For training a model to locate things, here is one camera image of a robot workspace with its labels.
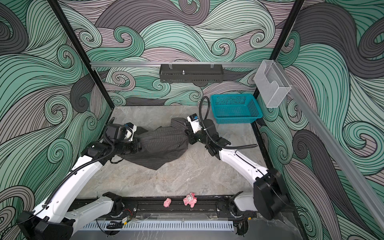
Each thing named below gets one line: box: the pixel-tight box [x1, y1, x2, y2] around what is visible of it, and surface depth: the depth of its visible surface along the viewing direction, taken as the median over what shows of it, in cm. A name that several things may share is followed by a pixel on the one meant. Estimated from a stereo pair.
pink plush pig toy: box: [183, 192, 198, 208], surface depth 74 cm
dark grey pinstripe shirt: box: [118, 117, 189, 171], surface depth 80 cm
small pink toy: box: [163, 197, 172, 208], surface depth 75 cm
